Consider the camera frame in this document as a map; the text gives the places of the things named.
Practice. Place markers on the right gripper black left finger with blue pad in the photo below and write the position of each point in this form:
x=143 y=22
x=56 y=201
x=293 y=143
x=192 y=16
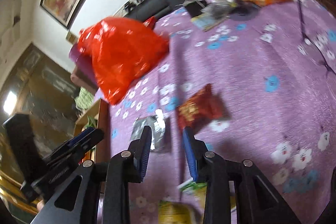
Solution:
x=76 y=200

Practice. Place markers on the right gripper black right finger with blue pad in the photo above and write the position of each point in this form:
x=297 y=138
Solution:
x=257 y=200

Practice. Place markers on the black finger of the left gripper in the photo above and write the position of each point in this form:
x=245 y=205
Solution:
x=77 y=146

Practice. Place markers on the cardboard tray box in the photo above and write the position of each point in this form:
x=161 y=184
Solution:
x=99 y=111

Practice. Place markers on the bright green snack packet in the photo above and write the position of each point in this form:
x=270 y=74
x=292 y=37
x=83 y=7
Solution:
x=197 y=190

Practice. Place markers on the green patterned cloth pile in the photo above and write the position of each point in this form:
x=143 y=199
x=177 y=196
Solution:
x=84 y=100

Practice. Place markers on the brown armchair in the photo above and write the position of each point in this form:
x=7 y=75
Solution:
x=81 y=80

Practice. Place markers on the yellow green snack packet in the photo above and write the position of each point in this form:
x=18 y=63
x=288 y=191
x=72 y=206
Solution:
x=176 y=213

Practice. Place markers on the wooden glass door cabinet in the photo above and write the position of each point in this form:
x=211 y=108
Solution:
x=41 y=88

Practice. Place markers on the purple thermos bottle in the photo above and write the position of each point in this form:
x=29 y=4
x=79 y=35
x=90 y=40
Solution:
x=82 y=62

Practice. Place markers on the silver foil snack packet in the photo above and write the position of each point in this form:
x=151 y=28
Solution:
x=159 y=126

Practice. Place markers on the dark red snack packet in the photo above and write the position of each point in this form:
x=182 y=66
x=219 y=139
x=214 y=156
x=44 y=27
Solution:
x=200 y=109

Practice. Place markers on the red plastic bag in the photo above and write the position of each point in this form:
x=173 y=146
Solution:
x=121 y=51

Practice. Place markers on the purple floral tablecloth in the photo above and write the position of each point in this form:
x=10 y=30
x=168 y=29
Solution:
x=281 y=106

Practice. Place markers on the purple eyeglasses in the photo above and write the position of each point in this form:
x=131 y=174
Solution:
x=317 y=27

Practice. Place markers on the booklet on table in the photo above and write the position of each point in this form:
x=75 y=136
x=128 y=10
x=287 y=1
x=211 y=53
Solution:
x=206 y=22

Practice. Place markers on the small black box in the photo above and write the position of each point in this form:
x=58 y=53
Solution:
x=195 y=7

